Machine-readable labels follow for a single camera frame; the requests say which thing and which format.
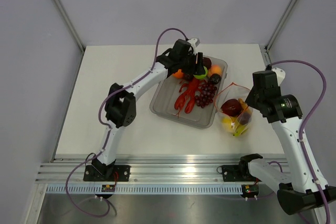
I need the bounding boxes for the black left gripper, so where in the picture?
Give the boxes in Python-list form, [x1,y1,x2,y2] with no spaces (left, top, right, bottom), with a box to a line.
[178,52,204,76]

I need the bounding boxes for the light green wrinkled fruit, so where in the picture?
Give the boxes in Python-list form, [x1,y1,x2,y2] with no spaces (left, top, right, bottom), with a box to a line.
[193,66,208,80]

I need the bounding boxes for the yellow ginger root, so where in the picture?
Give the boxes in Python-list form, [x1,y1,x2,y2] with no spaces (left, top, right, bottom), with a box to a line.
[238,98,249,112]

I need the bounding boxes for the dark red round fruit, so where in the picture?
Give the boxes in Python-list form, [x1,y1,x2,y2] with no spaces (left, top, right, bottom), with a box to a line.
[237,111,251,125]

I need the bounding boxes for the red apple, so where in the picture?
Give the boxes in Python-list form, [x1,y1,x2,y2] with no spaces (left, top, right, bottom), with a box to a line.
[221,99,241,117]

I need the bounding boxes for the clear zip bag orange zipper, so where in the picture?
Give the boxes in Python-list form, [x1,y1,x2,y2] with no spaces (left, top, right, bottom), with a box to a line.
[214,82,253,137]

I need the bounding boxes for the yellow lemon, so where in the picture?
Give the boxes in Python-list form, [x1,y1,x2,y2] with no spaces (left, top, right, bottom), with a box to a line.
[222,116,235,133]

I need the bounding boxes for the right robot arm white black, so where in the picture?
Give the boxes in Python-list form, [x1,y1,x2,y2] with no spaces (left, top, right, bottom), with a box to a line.
[221,69,335,215]

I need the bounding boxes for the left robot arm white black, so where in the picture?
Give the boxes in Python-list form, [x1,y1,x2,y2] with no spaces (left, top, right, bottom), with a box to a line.
[83,38,205,182]

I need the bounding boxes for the clear plastic food bin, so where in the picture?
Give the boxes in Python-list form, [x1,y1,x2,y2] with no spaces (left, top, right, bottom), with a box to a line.
[150,56,227,129]

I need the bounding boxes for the dark red fruit at edge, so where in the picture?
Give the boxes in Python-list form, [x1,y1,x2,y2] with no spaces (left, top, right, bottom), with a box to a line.
[203,57,212,69]

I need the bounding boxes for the small dark plum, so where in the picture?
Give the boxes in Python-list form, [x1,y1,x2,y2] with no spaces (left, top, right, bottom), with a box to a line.
[183,73,194,81]

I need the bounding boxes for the orange peach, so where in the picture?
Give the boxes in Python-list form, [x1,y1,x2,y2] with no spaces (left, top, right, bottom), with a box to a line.
[207,65,223,77]

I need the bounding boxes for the black shiny fruit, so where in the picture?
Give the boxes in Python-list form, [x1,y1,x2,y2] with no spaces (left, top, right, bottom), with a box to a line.
[209,73,222,85]

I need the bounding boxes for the red crayfish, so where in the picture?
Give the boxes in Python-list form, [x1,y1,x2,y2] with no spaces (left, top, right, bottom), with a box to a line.
[174,78,204,118]

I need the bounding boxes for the dark red grape bunch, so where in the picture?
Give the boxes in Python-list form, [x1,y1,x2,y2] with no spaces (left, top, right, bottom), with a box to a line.
[195,82,217,108]

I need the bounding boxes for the orange fruit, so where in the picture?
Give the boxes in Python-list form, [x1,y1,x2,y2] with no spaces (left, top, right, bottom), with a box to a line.
[173,69,184,79]

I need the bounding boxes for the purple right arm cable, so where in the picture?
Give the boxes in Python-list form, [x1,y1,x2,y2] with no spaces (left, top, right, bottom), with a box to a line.
[266,60,331,224]

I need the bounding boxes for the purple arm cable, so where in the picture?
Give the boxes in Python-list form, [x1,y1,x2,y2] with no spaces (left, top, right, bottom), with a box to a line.
[266,60,331,224]
[65,27,190,218]

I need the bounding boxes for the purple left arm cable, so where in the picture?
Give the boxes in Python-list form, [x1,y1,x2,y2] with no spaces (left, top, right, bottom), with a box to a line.
[65,27,190,218]

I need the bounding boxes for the white slotted cable duct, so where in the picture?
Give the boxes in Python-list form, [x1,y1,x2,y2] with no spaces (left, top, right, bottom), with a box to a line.
[46,183,243,195]

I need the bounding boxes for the aluminium mounting rail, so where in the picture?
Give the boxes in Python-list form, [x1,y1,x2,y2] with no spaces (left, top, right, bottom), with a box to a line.
[35,155,240,184]

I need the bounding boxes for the right aluminium frame post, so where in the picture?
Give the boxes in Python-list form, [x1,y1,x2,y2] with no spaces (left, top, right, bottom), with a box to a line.
[265,0,299,53]

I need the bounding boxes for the aluminium frame post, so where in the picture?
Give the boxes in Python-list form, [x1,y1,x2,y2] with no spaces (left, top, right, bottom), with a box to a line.
[38,0,85,54]
[265,0,299,53]

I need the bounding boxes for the left aluminium frame post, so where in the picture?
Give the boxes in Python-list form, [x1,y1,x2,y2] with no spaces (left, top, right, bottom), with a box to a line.
[38,0,85,54]

